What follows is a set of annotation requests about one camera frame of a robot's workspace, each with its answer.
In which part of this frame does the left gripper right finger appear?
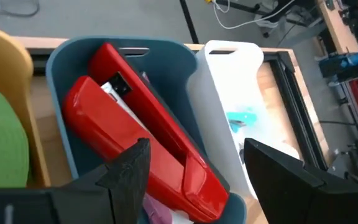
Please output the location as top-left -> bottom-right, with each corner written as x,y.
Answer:
243,138 -> 358,224

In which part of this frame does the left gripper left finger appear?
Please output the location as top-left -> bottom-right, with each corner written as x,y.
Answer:
0,138 -> 152,224

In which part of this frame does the red stapler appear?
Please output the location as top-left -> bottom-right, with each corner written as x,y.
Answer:
62,42 -> 230,223

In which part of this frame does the green tape roll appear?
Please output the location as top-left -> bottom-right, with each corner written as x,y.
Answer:
0,77 -> 30,189

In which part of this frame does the teal staple remover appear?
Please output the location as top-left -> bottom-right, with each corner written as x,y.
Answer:
226,111 -> 258,134

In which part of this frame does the white plastic bin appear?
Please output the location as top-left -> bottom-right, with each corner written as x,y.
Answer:
186,39 -> 301,200

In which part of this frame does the yellow plastic bin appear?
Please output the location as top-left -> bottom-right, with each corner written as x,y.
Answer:
0,22 -> 52,189

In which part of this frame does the teal plastic bin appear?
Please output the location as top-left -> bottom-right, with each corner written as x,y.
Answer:
45,35 -> 249,224

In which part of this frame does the wooden workbench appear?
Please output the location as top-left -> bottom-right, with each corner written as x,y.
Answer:
316,0 -> 358,54

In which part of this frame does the white floor cable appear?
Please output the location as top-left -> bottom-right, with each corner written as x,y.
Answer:
211,0 -> 296,30

